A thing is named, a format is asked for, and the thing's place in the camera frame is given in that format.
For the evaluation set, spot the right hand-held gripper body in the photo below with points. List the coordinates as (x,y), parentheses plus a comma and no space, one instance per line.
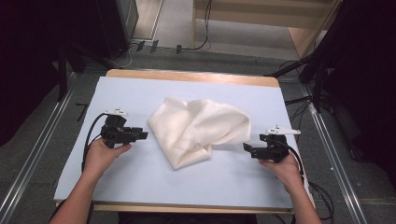
(275,147)

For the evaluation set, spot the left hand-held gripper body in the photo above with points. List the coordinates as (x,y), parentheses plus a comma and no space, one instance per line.
(115,133)

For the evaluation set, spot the white mesh laundry bag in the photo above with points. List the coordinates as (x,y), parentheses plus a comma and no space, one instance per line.
(199,130)

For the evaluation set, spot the person's right hand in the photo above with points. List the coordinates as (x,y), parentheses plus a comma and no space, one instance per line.
(285,172)

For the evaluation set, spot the person's left hand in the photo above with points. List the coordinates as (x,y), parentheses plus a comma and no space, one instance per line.
(101,157)

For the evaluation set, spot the light blue mat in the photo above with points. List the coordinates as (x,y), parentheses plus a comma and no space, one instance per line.
(149,186)

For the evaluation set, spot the person's dark clothing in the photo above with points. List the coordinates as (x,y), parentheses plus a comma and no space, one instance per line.
(186,218)

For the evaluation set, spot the black metal stand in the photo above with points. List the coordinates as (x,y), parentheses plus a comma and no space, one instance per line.
(317,62)

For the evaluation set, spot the dark cabinet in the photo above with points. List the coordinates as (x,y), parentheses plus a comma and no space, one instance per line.
(118,25)

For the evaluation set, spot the wooden shelf unit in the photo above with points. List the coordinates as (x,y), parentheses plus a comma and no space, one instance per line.
(249,18)

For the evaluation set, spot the metal floor rail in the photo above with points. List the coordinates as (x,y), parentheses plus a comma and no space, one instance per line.
(336,161)
(34,149)

